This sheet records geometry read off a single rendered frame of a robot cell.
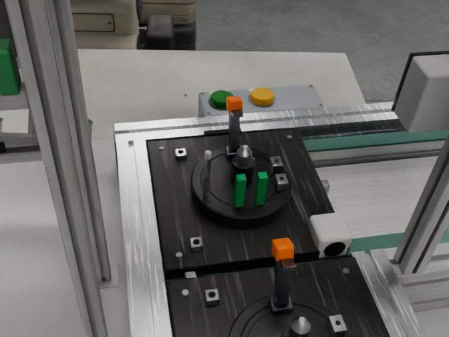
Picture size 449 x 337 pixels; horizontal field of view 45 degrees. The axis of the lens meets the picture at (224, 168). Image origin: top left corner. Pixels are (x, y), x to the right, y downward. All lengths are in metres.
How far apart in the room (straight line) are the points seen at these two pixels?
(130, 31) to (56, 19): 0.89
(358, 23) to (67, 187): 2.99
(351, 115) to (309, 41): 2.13
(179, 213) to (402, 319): 0.31
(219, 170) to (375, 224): 0.25
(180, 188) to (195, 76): 0.45
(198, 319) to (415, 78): 0.35
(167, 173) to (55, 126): 0.42
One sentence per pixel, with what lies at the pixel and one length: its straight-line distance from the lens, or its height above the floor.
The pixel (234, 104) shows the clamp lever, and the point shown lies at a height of 1.07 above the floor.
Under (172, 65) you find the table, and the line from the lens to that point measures 1.20.
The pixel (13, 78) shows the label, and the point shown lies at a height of 1.32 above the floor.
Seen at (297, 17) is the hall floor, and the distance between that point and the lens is 3.28.
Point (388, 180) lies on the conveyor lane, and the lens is 0.91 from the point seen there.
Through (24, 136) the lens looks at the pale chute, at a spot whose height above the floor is 1.19.
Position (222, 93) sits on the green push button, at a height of 0.97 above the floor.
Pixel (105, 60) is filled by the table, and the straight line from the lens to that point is 1.22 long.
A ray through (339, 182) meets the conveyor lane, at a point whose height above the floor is 0.92.
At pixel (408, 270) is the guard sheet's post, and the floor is 0.97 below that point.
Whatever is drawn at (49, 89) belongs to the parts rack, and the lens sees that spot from 0.36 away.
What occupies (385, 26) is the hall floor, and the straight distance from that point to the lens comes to 3.35.
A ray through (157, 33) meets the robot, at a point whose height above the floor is 0.75.
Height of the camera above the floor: 1.52
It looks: 44 degrees down
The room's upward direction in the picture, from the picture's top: 4 degrees clockwise
